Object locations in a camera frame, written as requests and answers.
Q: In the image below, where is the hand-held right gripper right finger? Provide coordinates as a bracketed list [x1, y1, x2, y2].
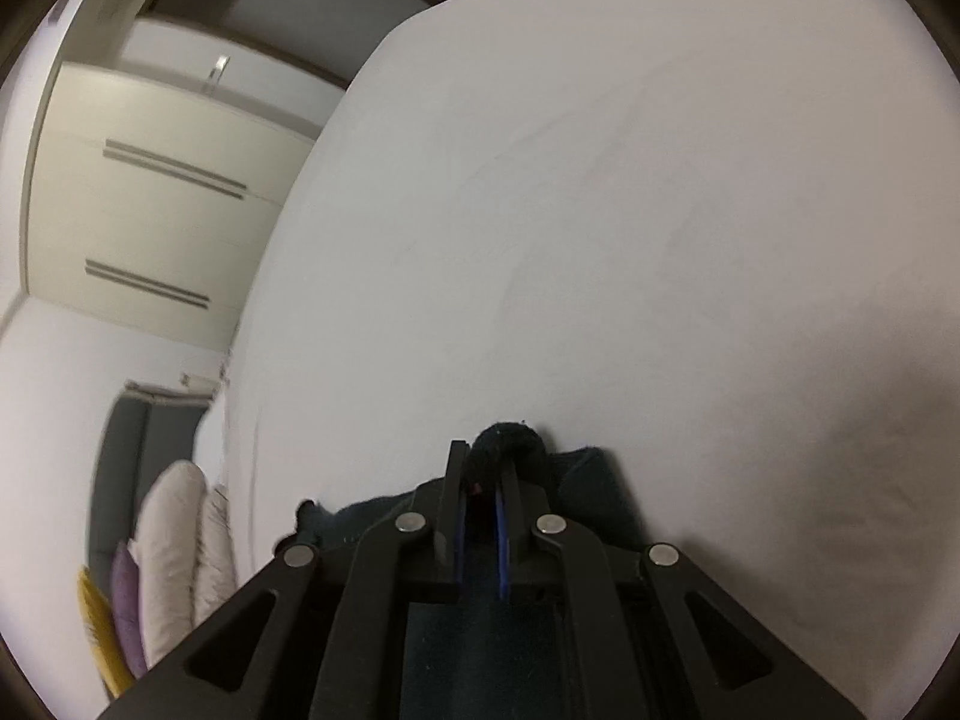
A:
[493, 456, 865, 720]

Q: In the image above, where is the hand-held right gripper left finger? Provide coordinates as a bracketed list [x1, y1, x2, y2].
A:
[97, 439, 472, 720]

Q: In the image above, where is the dark green sweater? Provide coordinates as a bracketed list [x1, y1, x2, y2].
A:
[295, 420, 655, 720]

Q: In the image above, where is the beige folded duvet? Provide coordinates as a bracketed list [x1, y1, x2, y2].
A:
[135, 460, 242, 674]

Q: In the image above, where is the purple pillow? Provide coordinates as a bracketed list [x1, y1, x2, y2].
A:
[110, 540, 152, 681]

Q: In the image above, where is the grey headboard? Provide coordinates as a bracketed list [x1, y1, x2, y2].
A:
[88, 381, 220, 580]

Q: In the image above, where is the bed with grey sheet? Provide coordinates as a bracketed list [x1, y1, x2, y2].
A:
[221, 0, 960, 720]

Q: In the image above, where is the yellow pillow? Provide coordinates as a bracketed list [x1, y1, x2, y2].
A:
[76, 566, 137, 698]

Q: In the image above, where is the cream wardrobe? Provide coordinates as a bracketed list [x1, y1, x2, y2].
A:
[19, 60, 325, 355]

